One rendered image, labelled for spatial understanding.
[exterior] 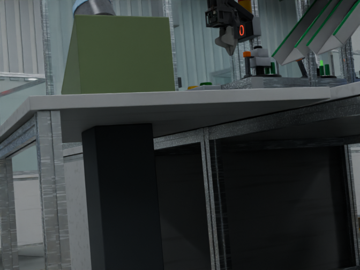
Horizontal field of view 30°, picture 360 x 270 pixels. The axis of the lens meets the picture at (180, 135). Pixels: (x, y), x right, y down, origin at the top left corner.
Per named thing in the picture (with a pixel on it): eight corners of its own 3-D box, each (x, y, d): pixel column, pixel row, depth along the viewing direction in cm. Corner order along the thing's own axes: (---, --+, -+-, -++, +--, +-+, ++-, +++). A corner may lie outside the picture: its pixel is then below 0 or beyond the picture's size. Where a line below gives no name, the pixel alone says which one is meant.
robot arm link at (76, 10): (74, 23, 189) (63, -4, 197) (90, 55, 199) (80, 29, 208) (112, 5, 189) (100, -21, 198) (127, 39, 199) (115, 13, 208)
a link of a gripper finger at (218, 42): (214, 57, 218) (211, 29, 219) (228, 57, 221) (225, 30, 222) (219, 54, 216) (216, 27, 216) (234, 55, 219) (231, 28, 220)
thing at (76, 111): (29, 110, 133) (29, 95, 133) (-12, 147, 216) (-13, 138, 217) (330, 98, 158) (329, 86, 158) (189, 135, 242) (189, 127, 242)
